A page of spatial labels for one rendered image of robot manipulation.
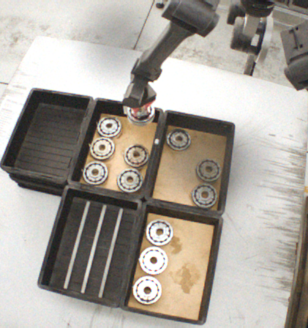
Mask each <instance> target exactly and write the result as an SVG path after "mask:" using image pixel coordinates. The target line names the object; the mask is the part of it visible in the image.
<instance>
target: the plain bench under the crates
mask: <svg viewBox="0 0 308 328"><path fill-rule="evenodd" d="M142 53H143V52H141V51H135V50H131V49H127V48H117V47H113V46H109V45H103V44H95V43H92V42H83V41H79V40H69V39H65V38H64V39H62V38H59V37H49V36H42V35H40V36H39V35H37V36H36V37H35V38H34V41H33V42H32V43H31V44H30V46H29V48H28V50H27V52H26V54H25V55H24V57H23V59H22V61H21V63H20V64H19V66H18V68H17V69H16V71H15V72H14V74H13V76H12V77H11V79H10V82H9V83H8V84H7V87H6V89H5V90H4V93H3V95H2V96H1V99H0V106H1V104H2V101H3V100H4V99H5V97H6V96H7V95H8V96H11V97H16V98H19V99H21V100H26V99H27V97H28V95H29V92H30V90H31V89H32V88H34V87H35V88H39V89H50V90H55V91H59V92H60V91H63V92H70V93H75V94H82V95H86V96H87V95H90V96H92V97H93V98H96V97H102V98H107V99H111V100H119V101H122V100H123V94H124V93H125V91H126V90H127V87H128V85H129V83H130V72H131V69H132V66H133V64H134V63H135V62H136V60H137V58H140V56H141V54H142ZM161 69H162V73H161V75H160V77H159V78H158V80H157V81H155V82H153V83H151V82H148V84H149V85H151V87H152V88H153V89H154V90H155V92H156V93H157V96H155V97H156V101H155V102H154V103H153V104H152V105H153V106H154V107H157V108H162V109H163V110H164V111H165V110H167V109H169V110H175V111H178V112H183V113H190V114H195V115H199V116H207V117H211V118H212V119H219V120H225V121H229V122H233V123H234V124H235V126H236V128H235V134H234V141H233V158H232V163H231V164H230V176H229V182H228V193H227V200H226V206H225V213H224V215H222V216H221V217H222V219H223V224H222V235H221V240H220V245H219V252H218V258H217V265H216V269H215V275H214V285H212V291H211V301H210V303H209V311H208V316H207V319H206V323H205V324H204V325H197V324H188V323H184V322H177V321H171V320H168V319H164V318H155V317H152V316H146V315H143V314H138V313H133V312H129V311H125V310H122V309H121V308H120V307H118V308H113V307H106V306H102V305H97V304H94V303H93V302H87V301H83V300H80V299H74V298H72V297H68V296H64V295H61V294H55V293H54V292H52V291H46V290H42V289H41V288H39V287H38V286H37V281H38V277H39V275H40V269H41V266H42V263H43V262H42V261H43V258H44V256H45V252H46V251H45V250H46V247H47V245H48V241H49V239H50V237H49V236H50V233H51V230H52V227H53V224H54V221H55V219H56V218H55V216H56V213H57V210H58V207H59V203H60V200H61V197H59V196H55V195H49V194H46V193H42V192H38V191H35V190H29V189H25V188H21V187H18V185H17V182H15V181H13V180H11V178H9V174H7V173H6V171H3V170H1V169H0V328H285V323H286V318H287V315H288V308H289V302H290V294H291V291H292V285H293V276H294V273H295V265H296V256H297V252H298V238H299V237H300V228H301V218H302V209H303V200H304V181H305V171H306V162H307V143H308V137H307V134H308V92H304V91H303V90H299V91H296V90H295V89H294V88H291V87H289V86H285V85H282V84H278V83H275V82H271V81H266V80H262V78H256V77H252V76H248V75H245V74H241V73H237V72H231V71H228V70H224V69H221V68H217V67H210V66H206V65H204V64H200V63H195V62H191V61H185V60H181V59H174V58H170V57H168V59H167V60H166V61H165V62H163V63H162V66H161ZM2 156H3V155H1V154H0V162H1V158H2Z"/></svg>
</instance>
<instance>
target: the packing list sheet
mask: <svg viewBox="0 0 308 328"><path fill-rule="evenodd" d="M25 102H26V101H25V100H21V99H19V98H16V97H11V96H8V95H7V96H6V97H5V99H4V100H3V101H2V104H1V106H0V154H1V155H3V153H4V150H5V148H6V146H7V144H8V141H9V139H10V136H11V135H12V131H13V128H14V126H15V123H16V121H17V119H18V116H19V114H20V112H21V111H22V109H23V106H24V104H25Z"/></svg>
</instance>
